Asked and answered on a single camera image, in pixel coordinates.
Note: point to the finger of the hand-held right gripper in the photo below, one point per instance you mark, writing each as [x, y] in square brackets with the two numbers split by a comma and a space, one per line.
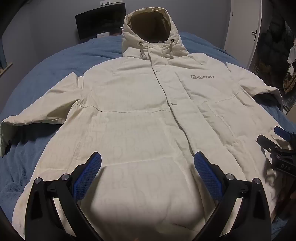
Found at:
[266, 141]
[283, 132]

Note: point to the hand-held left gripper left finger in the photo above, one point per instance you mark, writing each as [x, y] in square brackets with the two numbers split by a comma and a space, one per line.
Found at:
[86, 176]

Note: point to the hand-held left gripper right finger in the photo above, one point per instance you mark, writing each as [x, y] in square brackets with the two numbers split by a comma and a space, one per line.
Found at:
[208, 177]

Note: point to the white hooded jacket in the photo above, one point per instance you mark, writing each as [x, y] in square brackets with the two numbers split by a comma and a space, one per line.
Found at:
[138, 104]

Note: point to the camouflage cloth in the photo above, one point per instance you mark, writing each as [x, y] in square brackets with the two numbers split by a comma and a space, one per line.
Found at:
[290, 81]

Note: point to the white hanging cloth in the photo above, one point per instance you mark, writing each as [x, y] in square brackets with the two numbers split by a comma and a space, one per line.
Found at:
[292, 58]

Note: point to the dark hanging puffer jacket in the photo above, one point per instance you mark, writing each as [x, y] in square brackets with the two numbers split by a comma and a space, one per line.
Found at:
[274, 41]

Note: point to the white door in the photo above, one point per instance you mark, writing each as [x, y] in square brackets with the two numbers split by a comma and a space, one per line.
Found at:
[240, 23]

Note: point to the blue fleece blanket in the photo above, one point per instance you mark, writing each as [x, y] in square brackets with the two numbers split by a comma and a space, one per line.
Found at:
[57, 60]

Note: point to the wooden window sill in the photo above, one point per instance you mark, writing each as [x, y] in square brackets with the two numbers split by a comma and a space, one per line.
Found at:
[5, 69]

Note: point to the small white box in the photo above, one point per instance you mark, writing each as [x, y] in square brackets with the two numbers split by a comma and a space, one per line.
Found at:
[102, 34]

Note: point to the black monitor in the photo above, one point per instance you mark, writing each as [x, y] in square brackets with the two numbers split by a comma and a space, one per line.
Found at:
[99, 20]

